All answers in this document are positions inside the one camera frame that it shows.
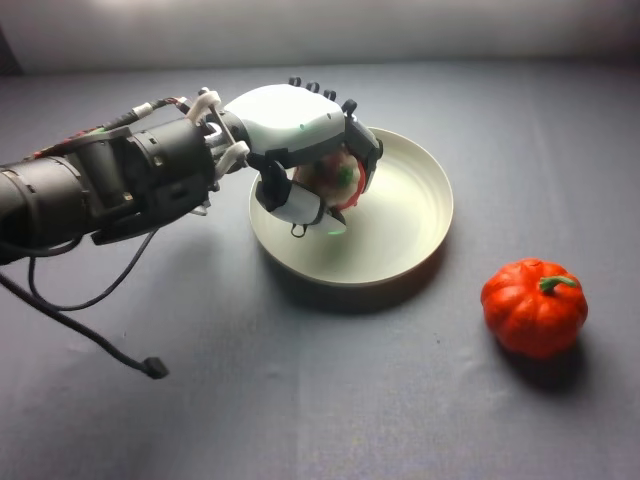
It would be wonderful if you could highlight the orange toy pumpkin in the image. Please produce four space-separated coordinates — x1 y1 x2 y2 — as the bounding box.
480 257 590 360

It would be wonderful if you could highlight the black looped cable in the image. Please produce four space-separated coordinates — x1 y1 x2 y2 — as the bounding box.
27 228 159 312

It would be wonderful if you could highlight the toy cake with strawberry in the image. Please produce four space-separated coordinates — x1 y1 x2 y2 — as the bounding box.
292 149 362 217

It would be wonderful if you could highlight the grey table cloth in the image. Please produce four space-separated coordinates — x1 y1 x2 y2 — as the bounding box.
0 62 640 480

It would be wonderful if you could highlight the cream round plate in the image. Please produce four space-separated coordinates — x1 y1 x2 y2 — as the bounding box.
248 125 455 289

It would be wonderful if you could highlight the black cable with plug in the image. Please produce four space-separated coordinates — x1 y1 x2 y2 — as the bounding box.
0 269 170 380

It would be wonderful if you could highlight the white curtain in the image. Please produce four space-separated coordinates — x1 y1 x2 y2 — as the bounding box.
0 0 640 71

